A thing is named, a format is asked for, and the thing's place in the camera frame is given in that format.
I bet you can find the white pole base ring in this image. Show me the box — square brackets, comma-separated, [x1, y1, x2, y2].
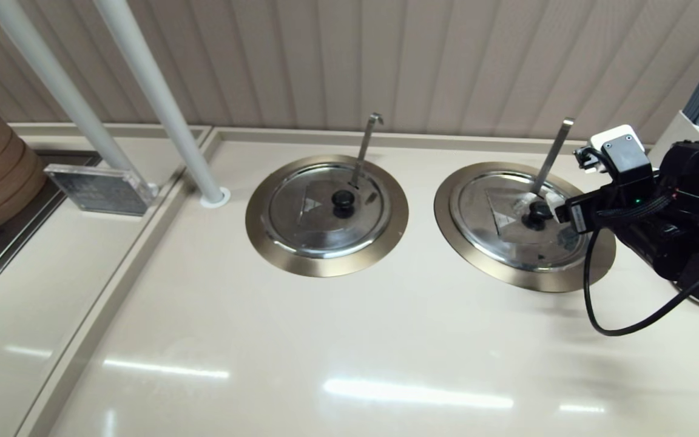
[200, 187, 232, 210]

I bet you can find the brass pot rim ring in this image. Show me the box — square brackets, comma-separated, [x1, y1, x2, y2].
[433, 162, 616, 293]
[245, 155, 409, 278]

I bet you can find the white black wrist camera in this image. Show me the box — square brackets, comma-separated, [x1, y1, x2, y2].
[574, 124, 655, 190]

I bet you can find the clear acrylic sign block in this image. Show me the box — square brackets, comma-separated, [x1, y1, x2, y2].
[43, 164, 159, 217]

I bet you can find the steel pot lid black knob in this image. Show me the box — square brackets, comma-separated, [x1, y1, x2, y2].
[263, 164, 391, 259]
[448, 172, 593, 272]

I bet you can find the white metal pole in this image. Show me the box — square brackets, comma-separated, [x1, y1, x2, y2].
[0, 0, 157, 195]
[92, 0, 229, 204]

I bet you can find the white cutlery holder box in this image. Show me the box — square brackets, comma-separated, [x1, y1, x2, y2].
[650, 111, 699, 152]

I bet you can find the steel ladle handle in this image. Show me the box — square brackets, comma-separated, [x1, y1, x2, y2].
[349, 113, 384, 189]
[532, 118, 575, 198]

